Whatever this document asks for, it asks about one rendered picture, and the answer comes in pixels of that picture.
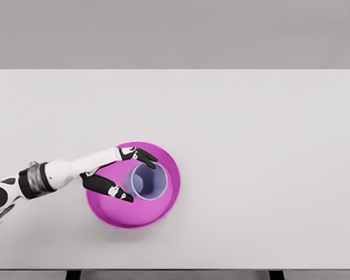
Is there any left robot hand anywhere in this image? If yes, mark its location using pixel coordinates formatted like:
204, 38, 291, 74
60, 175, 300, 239
70, 146, 159, 204

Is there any magenta plate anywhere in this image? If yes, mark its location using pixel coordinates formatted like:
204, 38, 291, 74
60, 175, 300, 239
85, 141, 181, 230

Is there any translucent lavender cup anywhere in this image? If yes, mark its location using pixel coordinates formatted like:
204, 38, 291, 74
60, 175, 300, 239
124, 162, 168, 201

